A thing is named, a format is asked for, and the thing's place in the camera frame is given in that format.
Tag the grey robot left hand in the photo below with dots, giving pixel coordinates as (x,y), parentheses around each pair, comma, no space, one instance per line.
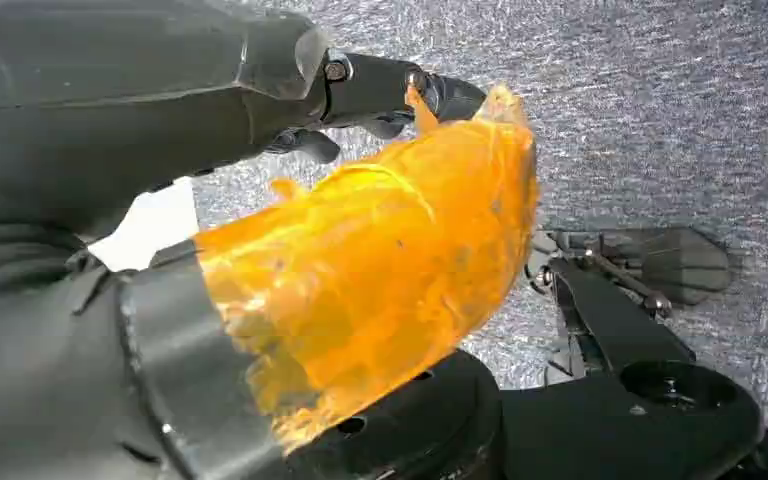
(92,99)

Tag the ribbed grey robot left arm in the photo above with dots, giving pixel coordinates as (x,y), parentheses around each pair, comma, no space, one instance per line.
(13,265)

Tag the white furniture panel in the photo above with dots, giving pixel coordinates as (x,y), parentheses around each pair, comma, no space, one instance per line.
(149,225)

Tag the black round robot joint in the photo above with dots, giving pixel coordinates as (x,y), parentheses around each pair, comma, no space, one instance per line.
(424,417)

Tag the black robot foot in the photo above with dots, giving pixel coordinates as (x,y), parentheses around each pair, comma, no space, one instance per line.
(685,265)

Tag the black robot leg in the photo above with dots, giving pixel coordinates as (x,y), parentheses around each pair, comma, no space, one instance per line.
(622,424)

